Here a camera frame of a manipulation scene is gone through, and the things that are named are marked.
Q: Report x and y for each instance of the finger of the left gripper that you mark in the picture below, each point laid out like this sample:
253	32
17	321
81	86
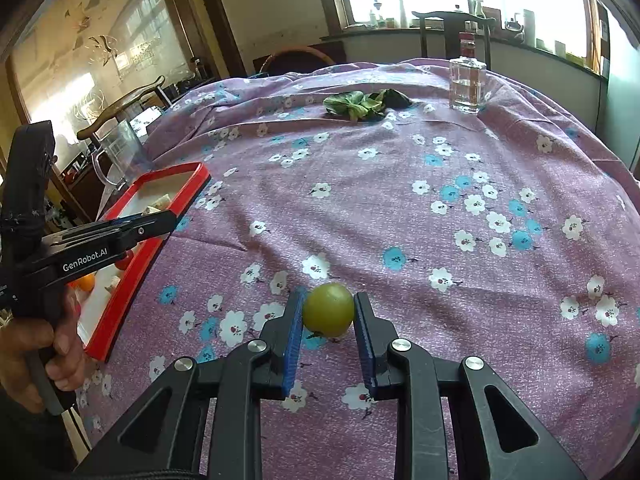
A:
130	232

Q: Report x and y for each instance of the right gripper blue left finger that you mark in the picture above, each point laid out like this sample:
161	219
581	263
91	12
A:
292	332

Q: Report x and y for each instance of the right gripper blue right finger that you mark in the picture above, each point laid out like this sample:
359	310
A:
362	324

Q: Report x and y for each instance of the green plum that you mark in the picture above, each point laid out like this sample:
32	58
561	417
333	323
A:
329	310

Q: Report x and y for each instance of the orange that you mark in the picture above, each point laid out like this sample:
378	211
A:
85	283

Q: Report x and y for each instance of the beige corn piece long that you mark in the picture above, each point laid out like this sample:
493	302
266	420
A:
160	204

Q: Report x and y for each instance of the small red tomato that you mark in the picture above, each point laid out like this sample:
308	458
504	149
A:
123	263

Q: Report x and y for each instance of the person's left hand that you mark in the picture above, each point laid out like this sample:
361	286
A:
66	368

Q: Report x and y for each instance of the curved back wooden chair left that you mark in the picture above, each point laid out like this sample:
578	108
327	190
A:
119	107

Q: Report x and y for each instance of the purple floral tablecloth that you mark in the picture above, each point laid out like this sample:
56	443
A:
512	234

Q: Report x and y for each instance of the green leafy vegetable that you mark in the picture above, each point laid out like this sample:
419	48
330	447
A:
358	106

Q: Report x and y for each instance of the round back wooden chair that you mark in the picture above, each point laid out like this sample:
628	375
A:
301	59

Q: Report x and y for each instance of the glass liquor bottle red cap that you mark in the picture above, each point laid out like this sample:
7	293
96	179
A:
466	77

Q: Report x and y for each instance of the dark wooden chair far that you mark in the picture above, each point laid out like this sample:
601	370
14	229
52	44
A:
453	24

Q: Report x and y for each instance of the silver refrigerator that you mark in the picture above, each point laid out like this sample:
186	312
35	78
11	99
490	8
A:
618	125

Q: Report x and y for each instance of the spray bottle on windowsill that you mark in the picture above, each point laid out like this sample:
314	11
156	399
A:
477	8

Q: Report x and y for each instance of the teapot on windowsill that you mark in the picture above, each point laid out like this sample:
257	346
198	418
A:
513	30

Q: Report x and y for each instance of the white paper roll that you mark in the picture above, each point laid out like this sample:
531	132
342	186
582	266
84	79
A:
529	28

